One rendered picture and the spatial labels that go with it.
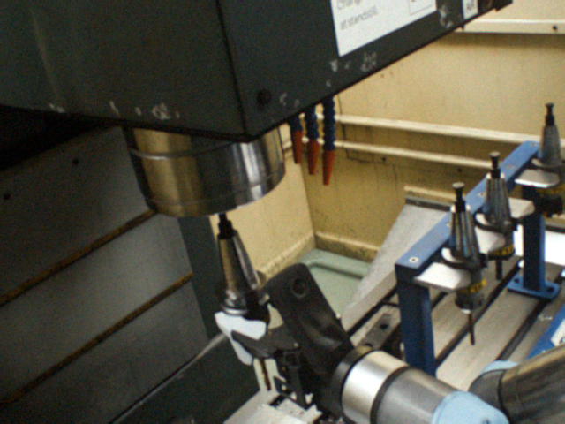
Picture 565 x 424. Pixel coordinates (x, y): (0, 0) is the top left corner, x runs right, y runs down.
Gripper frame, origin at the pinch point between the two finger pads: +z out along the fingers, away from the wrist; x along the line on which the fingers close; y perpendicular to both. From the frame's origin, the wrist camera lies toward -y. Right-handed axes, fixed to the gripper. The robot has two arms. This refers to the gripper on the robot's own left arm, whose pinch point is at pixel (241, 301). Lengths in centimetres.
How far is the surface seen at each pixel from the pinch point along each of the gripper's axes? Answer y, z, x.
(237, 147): -22.3, -8.9, -1.4
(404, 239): 49, 49, 83
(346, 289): 71, 71, 78
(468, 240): 3.6, -11.3, 30.3
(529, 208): 7.3, -10.1, 48.3
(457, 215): -0.2, -9.9, 30.0
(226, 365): 48, 47, 19
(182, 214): -16.7, -4.9, -6.9
